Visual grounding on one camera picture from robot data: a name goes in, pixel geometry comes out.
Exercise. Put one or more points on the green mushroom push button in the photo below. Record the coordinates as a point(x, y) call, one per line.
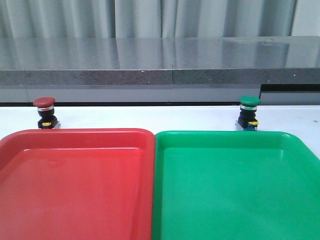
point(247, 116)

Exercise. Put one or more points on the red mushroom push button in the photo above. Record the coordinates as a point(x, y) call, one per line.
point(45, 109)

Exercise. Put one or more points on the grey stone counter ledge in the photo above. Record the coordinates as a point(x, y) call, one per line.
point(283, 70)

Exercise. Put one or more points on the green plastic tray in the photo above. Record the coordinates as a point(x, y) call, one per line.
point(235, 185)

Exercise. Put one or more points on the red plastic tray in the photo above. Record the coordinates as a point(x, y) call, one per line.
point(77, 184)

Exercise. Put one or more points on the white pleated curtain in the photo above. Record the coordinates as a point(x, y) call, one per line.
point(146, 18)

